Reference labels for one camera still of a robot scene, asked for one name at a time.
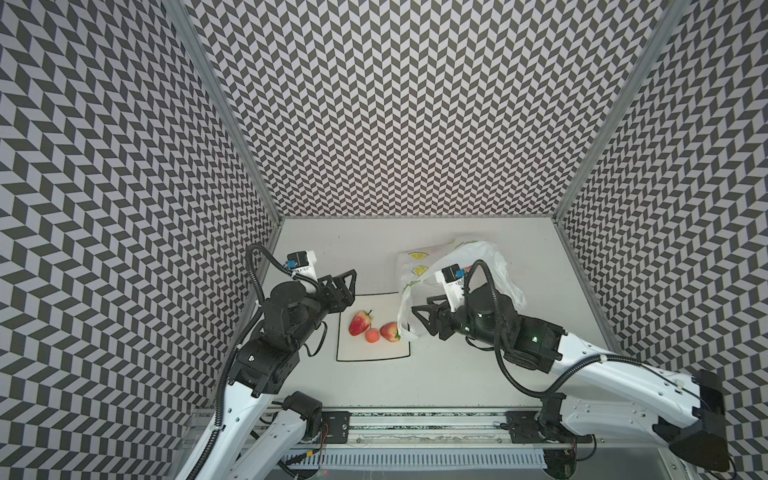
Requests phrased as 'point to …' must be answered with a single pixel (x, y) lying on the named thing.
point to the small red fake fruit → (372, 335)
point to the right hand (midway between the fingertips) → (420, 315)
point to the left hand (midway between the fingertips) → (346, 277)
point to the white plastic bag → (417, 265)
